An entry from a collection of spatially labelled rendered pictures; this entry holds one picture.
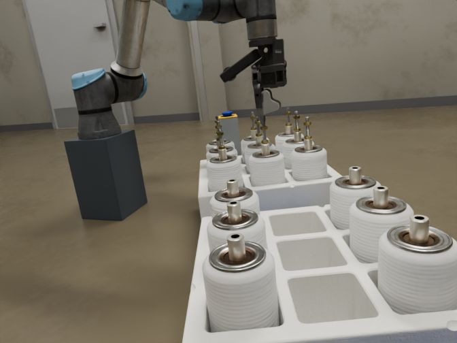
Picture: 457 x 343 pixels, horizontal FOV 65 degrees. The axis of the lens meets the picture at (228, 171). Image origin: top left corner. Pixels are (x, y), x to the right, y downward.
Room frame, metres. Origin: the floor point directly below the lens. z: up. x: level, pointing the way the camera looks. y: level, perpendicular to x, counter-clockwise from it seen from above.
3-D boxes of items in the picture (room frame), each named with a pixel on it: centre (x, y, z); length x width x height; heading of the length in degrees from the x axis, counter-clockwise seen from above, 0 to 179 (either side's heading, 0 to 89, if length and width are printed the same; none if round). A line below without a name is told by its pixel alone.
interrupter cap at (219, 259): (0.42, 0.00, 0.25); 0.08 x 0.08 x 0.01
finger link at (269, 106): (0.93, -0.12, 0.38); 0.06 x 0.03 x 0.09; 76
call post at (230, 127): (1.35, -0.02, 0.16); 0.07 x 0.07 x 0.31; 2
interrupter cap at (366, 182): (0.65, -0.24, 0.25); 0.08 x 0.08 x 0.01
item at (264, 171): (0.95, -0.11, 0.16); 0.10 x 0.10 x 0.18
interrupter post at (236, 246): (0.42, 0.00, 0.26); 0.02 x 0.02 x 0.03
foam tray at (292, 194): (1.07, -0.10, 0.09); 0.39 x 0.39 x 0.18; 2
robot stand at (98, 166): (1.32, 0.45, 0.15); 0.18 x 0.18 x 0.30; 70
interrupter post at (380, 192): (0.53, -0.24, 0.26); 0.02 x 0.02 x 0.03
